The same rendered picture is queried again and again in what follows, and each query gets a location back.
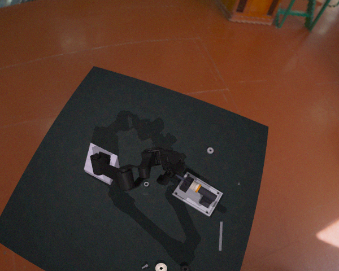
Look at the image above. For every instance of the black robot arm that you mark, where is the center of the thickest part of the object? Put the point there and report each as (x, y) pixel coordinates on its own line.
(123, 176)

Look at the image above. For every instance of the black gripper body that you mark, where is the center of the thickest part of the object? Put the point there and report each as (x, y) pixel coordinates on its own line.
(164, 179)

